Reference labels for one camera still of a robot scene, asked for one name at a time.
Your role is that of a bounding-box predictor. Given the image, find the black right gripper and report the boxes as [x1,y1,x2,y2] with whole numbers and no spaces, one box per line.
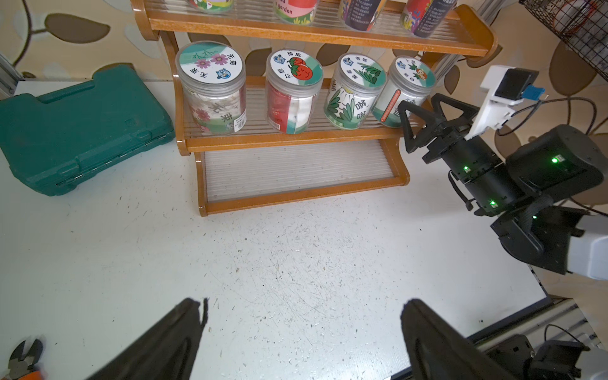
[397,93,480,164]

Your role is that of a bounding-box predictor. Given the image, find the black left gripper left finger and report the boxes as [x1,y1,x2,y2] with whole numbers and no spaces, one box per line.
[90,298,209,380]

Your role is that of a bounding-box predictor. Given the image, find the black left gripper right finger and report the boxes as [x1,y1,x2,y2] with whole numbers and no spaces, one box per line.
[401,299,514,379]

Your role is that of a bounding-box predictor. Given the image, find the lidded seed jar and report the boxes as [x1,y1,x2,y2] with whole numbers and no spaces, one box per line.
[372,56,436,128]

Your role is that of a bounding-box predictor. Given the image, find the green lid seed jar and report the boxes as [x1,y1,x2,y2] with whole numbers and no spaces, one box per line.
[323,53,386,130]

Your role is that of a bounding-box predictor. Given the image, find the small clear seed cup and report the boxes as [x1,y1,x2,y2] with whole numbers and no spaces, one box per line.
[338,0,386,32]

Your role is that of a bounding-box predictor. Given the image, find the tomato lid seed jar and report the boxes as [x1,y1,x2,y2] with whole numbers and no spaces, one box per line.
[266,48,324,135]

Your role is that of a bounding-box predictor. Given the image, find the red label seed cup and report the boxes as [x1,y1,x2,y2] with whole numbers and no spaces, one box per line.
[273,0,319,25]

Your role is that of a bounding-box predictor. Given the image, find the flower lid seed jar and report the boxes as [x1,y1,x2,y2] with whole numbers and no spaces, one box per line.
[175,41,247,136]

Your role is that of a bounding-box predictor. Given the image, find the purple label seed cup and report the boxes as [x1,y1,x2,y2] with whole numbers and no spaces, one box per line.
[188,0,234,14]

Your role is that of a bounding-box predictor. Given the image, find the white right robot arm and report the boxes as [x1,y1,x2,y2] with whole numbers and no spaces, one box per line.
[398,94,607,379]

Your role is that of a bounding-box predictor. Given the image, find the wooden three-tier shelf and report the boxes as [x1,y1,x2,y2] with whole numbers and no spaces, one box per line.
[131,1,499,216]

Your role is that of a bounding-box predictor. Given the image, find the orange black pliers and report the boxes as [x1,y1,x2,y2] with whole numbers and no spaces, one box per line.
[3,339,44,380]

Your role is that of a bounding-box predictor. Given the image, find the green plastic tool case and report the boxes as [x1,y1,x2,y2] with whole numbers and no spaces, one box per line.
[1,65,175,196]

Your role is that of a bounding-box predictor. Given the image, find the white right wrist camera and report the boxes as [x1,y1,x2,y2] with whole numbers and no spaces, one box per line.
[465,65,545,140]

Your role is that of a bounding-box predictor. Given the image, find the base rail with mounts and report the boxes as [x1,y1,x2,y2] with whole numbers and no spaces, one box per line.
[467,334,591,379]

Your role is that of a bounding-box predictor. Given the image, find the black wire basket right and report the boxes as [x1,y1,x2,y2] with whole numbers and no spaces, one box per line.
[519,0,607,79]

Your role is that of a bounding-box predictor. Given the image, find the aluminium frame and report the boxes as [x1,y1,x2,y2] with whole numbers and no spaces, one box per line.
[0,54,23,100]

